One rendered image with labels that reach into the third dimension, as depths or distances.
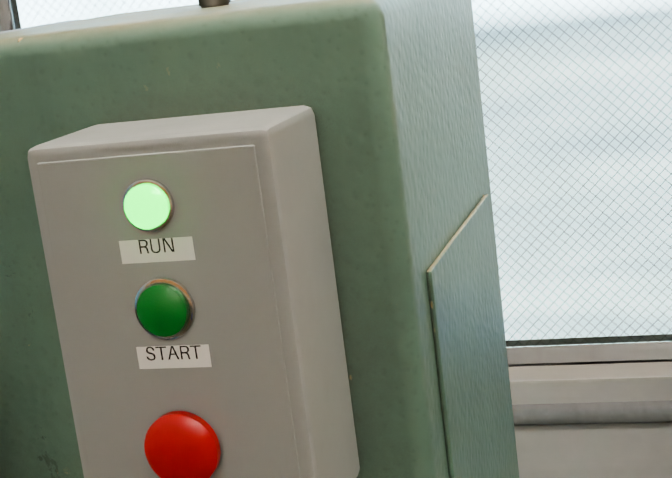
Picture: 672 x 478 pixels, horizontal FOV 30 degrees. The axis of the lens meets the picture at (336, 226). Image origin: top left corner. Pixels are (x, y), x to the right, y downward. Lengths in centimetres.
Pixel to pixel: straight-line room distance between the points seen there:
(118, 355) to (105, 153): 8
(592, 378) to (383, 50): 152
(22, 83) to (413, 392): 21
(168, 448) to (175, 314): 5
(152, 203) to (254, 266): 4
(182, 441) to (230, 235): 8
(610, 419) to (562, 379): 9
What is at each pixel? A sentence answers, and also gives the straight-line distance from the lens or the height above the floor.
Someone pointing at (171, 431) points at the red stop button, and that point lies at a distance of 48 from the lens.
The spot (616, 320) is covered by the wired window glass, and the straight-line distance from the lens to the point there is 203.
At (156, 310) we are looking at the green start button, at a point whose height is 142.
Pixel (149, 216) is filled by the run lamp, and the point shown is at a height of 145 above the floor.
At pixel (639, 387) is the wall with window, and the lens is 199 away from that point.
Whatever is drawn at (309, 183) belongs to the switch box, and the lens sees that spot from 49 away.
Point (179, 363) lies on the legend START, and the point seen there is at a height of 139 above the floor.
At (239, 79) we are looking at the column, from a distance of 52.
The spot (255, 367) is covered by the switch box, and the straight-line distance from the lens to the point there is 47.
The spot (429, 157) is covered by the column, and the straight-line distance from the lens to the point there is 56.
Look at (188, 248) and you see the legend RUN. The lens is 47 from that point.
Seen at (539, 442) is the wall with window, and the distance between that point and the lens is 203.
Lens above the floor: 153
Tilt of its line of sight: 12 degrees down
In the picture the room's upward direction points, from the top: 7 degrees counter-clockwise
